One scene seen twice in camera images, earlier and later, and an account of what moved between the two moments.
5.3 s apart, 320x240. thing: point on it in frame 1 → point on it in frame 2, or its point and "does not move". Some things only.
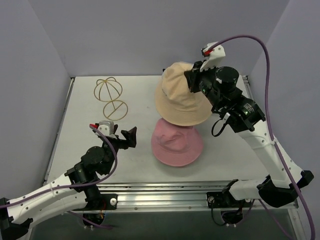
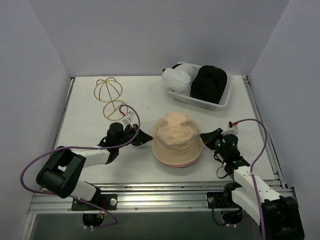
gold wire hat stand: (108, 90) does not move
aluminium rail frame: (177, 195) does not move
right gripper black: (194, 79) → (215, 139)
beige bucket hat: (176, 102) → (177, 138)
